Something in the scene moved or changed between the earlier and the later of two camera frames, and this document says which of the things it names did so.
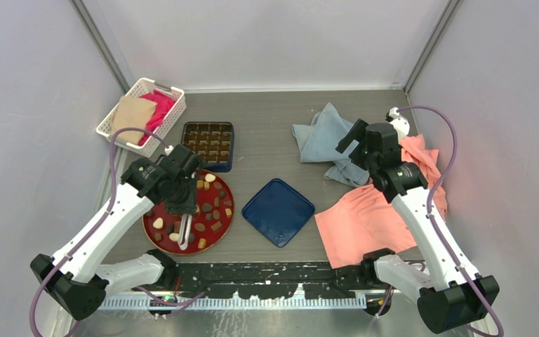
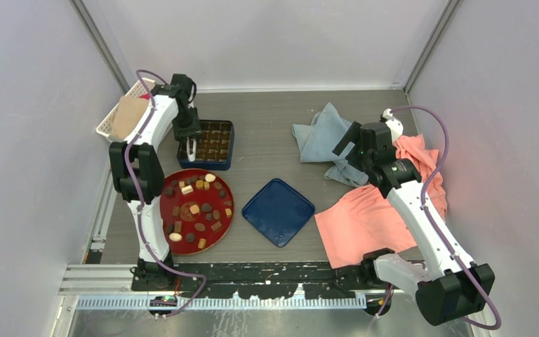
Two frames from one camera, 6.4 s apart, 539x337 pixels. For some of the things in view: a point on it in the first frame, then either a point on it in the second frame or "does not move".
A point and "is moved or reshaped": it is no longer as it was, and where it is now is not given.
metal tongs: [184, 244] is moved or reshaped
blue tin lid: [278, 211] does not move
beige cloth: [132, 113] does not move
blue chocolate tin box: [214, 142] does not move
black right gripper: [358, 132] does not move
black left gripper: [189, 206] -> [194, 129]
